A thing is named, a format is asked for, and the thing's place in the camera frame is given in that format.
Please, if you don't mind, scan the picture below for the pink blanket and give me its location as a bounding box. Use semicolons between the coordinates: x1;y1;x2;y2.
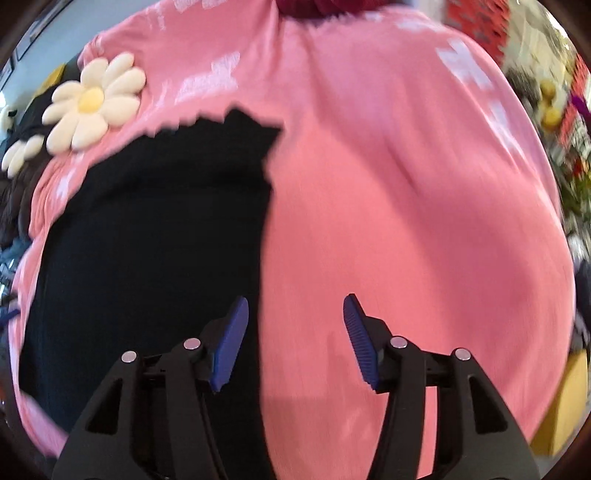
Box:
9;0;575;480

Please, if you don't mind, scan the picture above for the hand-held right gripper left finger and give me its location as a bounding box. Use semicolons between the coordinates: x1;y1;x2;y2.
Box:
52;296;250;480

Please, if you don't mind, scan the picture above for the black knit garment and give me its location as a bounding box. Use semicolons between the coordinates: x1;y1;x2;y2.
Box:
18;107;283;480

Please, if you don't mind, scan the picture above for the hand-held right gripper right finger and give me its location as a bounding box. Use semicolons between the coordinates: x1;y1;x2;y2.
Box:
342;294;541;480

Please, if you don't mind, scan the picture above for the yellow box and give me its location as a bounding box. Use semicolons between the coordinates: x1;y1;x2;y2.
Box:
529;351;589;460

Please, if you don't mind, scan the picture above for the large daisy flower plush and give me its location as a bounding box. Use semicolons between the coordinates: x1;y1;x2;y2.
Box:
41;52;147;155

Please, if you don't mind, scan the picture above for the small daisy flower plush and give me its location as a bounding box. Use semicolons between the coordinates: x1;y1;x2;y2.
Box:
1;137;47;177

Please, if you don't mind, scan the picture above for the dark red cloth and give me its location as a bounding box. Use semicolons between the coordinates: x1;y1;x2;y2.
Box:
276;0;357;29

